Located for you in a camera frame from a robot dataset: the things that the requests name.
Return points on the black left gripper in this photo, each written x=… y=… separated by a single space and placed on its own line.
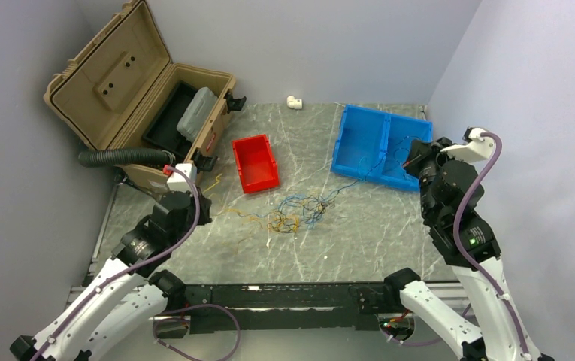
x=206 y=204

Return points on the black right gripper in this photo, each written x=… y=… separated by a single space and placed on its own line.
x=422 y=150

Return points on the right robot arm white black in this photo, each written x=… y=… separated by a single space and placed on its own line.
x=469 y=246

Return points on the white pipe elbow fitting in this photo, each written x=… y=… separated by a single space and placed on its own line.
x=294 y=103

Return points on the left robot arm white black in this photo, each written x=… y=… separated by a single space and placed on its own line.
x=128 y=289

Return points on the blue bin right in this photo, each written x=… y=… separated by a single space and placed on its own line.
x=401 y=132

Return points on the blue bin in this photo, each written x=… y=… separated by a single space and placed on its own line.
x=360 y=147
x=401 y=132

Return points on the black toolbox tray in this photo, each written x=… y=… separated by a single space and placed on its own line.
x=162 y=132

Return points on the blue bin left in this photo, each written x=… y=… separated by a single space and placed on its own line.
x=360 y=147

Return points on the red plastic bin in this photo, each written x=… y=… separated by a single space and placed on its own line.
x=256 y=165

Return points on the grey plastic organizer box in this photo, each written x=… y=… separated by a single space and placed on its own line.
x=196 y=113

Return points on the tan hard toolbox case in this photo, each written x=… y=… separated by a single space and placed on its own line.
x=113 y=88

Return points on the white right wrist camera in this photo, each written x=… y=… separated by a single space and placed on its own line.
x=476 y=147

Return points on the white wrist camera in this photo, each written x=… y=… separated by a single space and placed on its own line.
x=181 y=177
x=476 y=147

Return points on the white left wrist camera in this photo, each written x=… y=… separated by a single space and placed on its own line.
x=181 y=177

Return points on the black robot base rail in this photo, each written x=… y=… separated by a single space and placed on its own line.
x=195 y=309

